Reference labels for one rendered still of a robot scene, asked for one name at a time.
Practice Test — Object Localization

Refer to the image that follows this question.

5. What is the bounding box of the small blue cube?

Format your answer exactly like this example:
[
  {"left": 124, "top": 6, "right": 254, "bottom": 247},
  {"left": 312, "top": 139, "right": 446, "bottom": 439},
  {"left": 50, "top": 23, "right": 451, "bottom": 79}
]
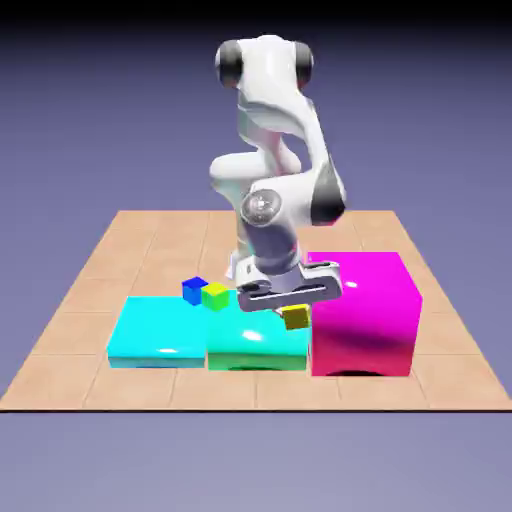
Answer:
[{"left": 181, "top": 275, "right": 210, "bottom": 307}]

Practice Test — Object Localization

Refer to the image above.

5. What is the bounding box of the large magenta box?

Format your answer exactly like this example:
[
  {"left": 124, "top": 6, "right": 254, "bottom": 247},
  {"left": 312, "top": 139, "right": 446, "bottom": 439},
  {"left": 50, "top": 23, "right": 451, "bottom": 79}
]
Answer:
[{"left": 306, "top": 250, "right": 424, "bottom": 378}]

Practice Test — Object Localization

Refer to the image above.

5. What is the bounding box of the large turquoise box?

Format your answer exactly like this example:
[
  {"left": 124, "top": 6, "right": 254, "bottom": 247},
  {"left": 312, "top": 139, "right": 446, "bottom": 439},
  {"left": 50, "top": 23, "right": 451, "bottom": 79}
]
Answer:
[{"left": 206, "top": 288, "right": 312, "bottom": 372}]

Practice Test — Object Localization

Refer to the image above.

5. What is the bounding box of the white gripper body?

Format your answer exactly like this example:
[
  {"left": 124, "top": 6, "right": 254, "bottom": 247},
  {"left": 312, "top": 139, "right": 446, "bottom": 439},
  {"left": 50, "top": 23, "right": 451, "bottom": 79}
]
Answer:
[{"left": 236, "top": 261, "right": 344, "bottom": 313}]

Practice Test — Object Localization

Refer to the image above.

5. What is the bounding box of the small dark yellow cube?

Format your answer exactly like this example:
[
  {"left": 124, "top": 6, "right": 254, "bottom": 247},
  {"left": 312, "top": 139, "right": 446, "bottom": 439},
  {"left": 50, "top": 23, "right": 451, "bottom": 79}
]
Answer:
[{"left": 281, "top": 304, "right": 312, "bottom": 332}]

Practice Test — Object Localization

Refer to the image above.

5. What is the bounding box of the small yellow-green cube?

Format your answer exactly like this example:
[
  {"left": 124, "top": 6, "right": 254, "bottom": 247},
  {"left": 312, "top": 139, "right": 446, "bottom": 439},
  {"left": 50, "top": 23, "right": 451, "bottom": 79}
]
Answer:
[{"left": 200, "top": 282, "right": 231, "bottom": 312}]

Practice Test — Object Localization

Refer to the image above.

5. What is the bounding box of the large cyan box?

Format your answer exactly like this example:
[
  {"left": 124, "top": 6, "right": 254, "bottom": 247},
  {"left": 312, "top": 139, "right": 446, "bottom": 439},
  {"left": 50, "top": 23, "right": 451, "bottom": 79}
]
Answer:
[{"left": 106, "top": 295, "right": 209, "bottom": 369}]

